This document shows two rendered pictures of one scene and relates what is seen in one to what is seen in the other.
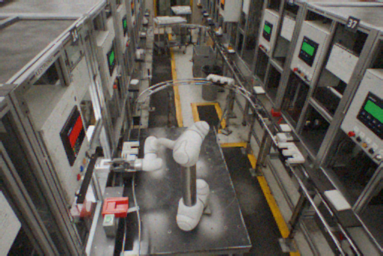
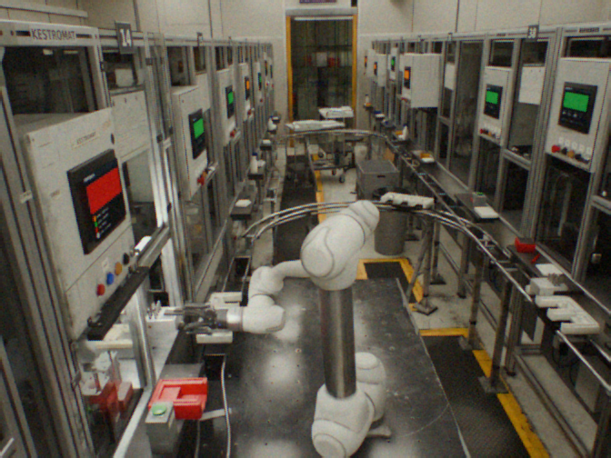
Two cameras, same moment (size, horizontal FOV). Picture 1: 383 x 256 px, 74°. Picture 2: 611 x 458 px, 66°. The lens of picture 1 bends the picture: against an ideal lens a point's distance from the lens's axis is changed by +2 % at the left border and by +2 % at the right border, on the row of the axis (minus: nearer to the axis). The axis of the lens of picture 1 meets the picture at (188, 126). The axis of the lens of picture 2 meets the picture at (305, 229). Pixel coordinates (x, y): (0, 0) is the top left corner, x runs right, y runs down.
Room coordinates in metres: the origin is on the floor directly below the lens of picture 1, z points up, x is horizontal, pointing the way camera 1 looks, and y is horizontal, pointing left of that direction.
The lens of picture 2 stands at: (-0.07, -0.06, 1.97)
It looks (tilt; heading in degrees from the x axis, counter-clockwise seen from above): 21 degrees down; 7
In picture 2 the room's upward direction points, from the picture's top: 1 degrees counter-clockwise
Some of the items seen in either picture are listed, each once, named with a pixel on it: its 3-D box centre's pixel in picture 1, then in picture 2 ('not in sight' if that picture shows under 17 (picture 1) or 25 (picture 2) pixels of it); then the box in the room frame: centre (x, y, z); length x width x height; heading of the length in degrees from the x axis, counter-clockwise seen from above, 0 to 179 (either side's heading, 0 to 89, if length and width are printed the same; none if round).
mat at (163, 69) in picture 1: (163, 64); (302, 199); (6.08, 0.69, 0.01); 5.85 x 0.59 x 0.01; 6
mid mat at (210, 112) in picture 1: (208, 116); (387, 282); (3.72, -0.34, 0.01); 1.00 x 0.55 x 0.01; 6
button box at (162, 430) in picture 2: (108, 224); (159, 426); (0.93, 0.49, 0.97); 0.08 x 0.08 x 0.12; 6
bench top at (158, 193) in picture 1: (173, 174); (310, 361); (1.67, 0.13, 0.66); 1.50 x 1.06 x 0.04; 6
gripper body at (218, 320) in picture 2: (129, 165); (215, 319); (1.41, 0.45, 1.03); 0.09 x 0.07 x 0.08; 96
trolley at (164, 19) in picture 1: (170, 34); (315, 150); (7.05, 0.59, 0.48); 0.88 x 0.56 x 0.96; 114
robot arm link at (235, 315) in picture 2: (138, 165); (235, 319); (1.41, 0.38, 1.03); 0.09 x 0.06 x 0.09; 6
